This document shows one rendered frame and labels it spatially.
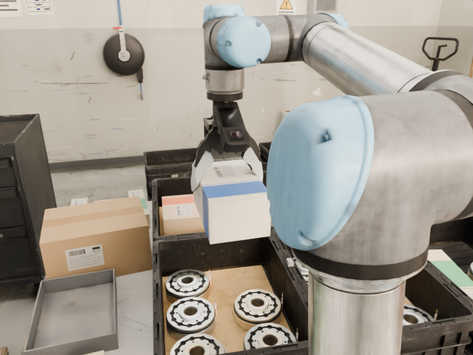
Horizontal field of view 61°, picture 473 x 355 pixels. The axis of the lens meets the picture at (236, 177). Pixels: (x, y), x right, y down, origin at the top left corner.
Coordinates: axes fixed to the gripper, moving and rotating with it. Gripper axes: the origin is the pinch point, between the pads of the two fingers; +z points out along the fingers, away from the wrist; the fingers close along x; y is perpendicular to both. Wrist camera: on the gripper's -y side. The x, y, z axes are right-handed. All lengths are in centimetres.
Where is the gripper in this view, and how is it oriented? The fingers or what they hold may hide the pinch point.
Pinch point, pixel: (228, 189)
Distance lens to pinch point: 83.3
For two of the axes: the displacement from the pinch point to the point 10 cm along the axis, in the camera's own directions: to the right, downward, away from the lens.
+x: -9.7, 1.0, -2.3
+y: -2.5, -3.6, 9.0
